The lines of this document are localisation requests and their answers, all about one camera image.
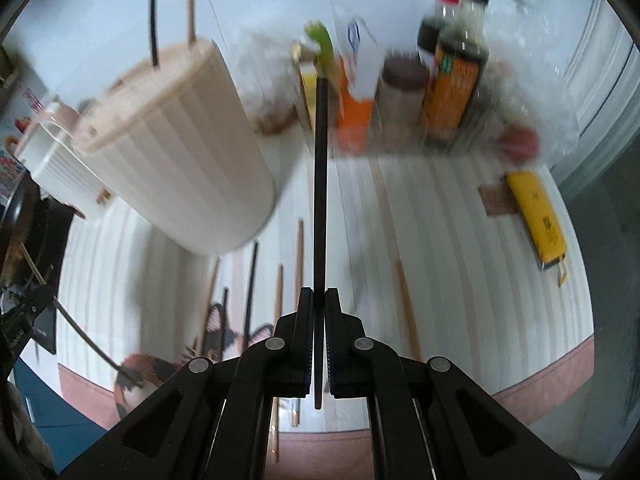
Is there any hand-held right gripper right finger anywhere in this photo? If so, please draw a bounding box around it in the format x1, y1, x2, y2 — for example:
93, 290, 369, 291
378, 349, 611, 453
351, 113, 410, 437
325, 287, 581, 480

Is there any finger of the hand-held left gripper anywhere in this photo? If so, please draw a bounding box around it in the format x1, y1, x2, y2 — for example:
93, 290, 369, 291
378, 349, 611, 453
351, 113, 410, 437
0, 284, 55, 361

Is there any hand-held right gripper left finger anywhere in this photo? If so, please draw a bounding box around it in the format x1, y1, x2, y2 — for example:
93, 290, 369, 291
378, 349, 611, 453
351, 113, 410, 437
57, 287, 317, 480

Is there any black chopstick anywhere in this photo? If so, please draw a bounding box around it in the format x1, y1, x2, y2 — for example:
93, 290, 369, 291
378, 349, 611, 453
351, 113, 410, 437
242, 241, 260, 351
218, 287, 229, 361
311, 76, 331, 409
148, 0, 160, 68

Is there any cream ribbed utensil holder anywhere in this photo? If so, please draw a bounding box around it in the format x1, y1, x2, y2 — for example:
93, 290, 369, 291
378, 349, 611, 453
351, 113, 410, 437
72, 37, 277, 256

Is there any blue cabinet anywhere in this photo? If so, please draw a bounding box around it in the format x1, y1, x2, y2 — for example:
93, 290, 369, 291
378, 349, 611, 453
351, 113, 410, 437
12, 360, 110, 472

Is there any calico cat shaped mat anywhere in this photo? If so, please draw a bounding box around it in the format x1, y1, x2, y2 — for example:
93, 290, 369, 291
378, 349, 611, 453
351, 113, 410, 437
114, 301, 278, 423

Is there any striped table mat pink edge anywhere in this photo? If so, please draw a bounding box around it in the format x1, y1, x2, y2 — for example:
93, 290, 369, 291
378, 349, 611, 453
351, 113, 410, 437
52, 150, 596, 480

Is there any cream and pink electric kettle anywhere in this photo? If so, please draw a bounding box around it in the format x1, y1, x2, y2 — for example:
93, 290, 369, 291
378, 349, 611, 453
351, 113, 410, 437
10, 97, 113, 221

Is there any clear plastic seasoning tray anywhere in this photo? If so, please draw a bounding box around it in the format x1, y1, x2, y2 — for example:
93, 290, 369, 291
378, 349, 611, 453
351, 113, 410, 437
295, 105, 503, 158

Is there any brown card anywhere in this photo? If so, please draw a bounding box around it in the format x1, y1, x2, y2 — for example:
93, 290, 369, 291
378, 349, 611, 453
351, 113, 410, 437
477, 184, 516, 217

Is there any orange seasoning packet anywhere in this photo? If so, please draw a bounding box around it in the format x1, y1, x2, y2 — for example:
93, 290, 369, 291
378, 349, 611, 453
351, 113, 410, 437
334, 55, 376, 154

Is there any yellow power bank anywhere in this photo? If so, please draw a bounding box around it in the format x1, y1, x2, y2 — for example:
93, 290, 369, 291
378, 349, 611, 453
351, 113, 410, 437
505, 170, 572, 288

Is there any yellow seasoning bottle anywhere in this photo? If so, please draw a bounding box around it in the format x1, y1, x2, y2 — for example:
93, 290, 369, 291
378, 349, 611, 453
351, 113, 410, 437
299, 60, 321, 128

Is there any brown lid jar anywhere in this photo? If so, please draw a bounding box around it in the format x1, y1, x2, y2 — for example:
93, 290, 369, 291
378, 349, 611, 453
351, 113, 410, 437
377, 57, 431, 148

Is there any clear container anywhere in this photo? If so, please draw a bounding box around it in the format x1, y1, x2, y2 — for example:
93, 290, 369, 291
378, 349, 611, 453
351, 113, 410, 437
234, 30, 302, 137

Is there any red item in bag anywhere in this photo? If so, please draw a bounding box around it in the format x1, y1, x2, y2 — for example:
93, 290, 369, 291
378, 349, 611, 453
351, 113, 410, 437
500, 127, 539, 159

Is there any orange label dark sauce bottle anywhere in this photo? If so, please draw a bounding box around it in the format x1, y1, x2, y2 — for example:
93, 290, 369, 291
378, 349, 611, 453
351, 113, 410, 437
422, 0, 491, 148

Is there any white packet blue label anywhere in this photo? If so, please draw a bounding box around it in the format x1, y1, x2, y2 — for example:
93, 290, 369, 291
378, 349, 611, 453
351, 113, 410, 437
340, 15, 382, 101

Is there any green cap bottle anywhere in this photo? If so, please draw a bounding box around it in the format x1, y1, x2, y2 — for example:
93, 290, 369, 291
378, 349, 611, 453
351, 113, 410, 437
292, 20, 336, 81

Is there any red cap dark sauce bottle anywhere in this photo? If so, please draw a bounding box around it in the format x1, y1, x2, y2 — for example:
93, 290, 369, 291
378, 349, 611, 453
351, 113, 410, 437
417, 0, 462, 68

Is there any clear plastic bag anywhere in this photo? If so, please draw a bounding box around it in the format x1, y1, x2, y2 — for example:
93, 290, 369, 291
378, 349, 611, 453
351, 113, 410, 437
480, 0, 591, 163

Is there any colourful wall sticker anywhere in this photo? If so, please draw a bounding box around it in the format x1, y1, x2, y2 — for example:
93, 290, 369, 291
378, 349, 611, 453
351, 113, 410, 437
0, 85, 46, 191

